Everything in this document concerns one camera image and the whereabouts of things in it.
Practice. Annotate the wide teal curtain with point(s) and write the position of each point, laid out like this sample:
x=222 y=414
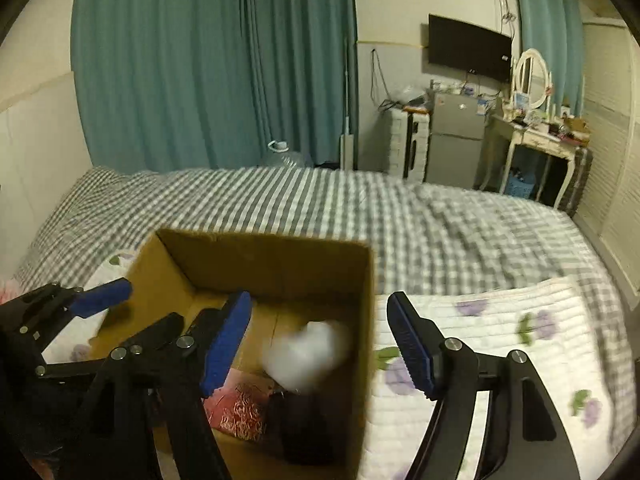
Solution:
x=175 y=60

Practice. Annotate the clear water jug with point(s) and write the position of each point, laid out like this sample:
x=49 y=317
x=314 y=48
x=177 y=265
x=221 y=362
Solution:
x=285 y=157

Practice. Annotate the silver small fridge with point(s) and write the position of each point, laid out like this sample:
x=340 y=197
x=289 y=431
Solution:
x=455 y=140

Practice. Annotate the white soft object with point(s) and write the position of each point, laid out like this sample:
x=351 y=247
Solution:
x=310 y=352

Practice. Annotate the white drawer cabinet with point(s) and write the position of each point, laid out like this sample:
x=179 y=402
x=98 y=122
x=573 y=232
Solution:
x=400 y=145

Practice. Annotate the white oval mirror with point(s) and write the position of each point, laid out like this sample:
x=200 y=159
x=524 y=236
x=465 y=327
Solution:
x=531 y=77

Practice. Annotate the black object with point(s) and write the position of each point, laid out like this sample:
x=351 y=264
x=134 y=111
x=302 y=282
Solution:
x=300 y=425

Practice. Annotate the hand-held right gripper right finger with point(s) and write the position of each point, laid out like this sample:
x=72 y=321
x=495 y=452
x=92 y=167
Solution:
x=411 y=347

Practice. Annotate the clear plastic bag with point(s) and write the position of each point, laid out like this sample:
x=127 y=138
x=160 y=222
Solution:
x=407 y=95

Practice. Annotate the white dressing table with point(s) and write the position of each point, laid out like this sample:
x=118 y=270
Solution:
x=535 y=140

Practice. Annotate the white floral quilt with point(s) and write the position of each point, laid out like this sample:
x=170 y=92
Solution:
x=500 y=340

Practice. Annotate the grey checkered bed sheet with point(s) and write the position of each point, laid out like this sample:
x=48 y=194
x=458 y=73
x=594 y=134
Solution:
x=350 y=210

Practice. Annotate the brown cardboard box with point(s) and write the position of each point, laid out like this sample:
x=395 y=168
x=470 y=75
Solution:
x=280 y=260

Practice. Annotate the narrow teal curtain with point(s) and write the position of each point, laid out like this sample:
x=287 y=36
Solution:
x=547 y=35

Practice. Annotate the red patterned packet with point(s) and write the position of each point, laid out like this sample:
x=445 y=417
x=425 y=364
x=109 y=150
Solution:
x=240 y=412

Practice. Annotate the white louvered wardrobe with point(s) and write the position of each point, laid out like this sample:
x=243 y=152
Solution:
x=610 y=135

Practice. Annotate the black wall television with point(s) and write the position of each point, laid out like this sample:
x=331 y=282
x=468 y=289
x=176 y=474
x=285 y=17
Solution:
x=470 y=47

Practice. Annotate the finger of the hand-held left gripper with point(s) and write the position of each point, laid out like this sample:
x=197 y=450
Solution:
x=160 y=327
x=100 y=297

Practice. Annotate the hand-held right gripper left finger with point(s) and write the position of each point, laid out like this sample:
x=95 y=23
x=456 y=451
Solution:
x=227 y=347

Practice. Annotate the blue plastic basket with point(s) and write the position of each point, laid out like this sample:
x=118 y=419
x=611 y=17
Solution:
x=520 y=186

